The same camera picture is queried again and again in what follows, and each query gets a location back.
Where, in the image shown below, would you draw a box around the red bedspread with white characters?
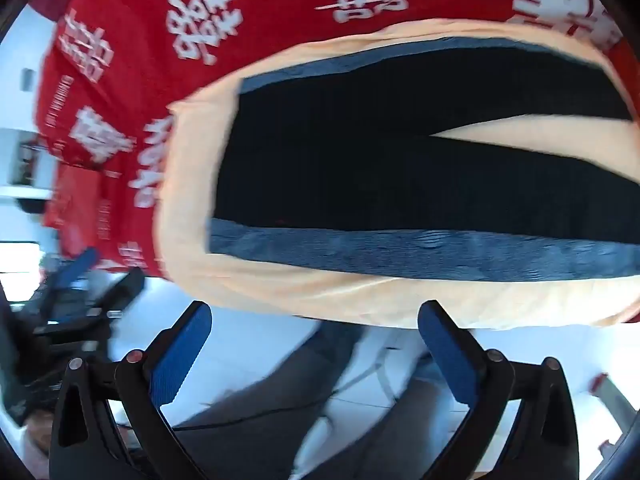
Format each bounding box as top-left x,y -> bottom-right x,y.
36,0 -> 639,285

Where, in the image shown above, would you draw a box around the black shorts with grey waistband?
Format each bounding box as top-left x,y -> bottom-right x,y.
206,37 -> 639,282

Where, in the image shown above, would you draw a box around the peach cushion cloth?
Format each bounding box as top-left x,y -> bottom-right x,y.
154,18 -> 639,330

